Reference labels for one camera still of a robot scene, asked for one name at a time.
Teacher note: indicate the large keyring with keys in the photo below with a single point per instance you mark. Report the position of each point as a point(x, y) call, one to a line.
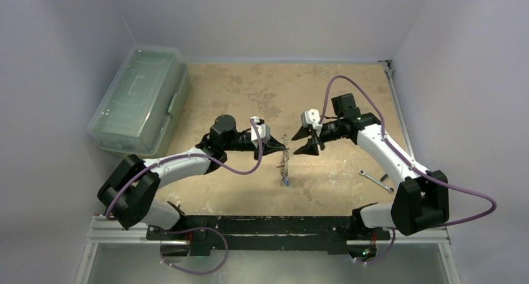
point(283, 167)

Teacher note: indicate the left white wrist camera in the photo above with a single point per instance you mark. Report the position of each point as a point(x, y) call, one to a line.
point(259, 131)

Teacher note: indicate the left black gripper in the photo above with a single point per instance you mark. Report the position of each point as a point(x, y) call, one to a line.
point(271, 146)

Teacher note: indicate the translucent green plastic storage box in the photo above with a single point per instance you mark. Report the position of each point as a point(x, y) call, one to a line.
point(140, 111)

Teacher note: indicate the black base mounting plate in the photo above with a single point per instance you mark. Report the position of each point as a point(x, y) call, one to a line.
point(335, 235)

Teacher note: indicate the silver wrench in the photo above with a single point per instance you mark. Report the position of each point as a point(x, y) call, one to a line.
point(376, 181)

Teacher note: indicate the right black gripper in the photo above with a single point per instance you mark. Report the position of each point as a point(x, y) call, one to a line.
point(315, 137)

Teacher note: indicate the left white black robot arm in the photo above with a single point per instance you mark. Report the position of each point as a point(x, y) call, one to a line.
point(128, 195)

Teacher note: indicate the aluminium frame rail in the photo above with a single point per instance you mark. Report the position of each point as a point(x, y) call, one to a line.
point(324, 185)

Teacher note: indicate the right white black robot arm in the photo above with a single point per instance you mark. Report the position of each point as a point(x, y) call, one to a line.
point(420, 201)

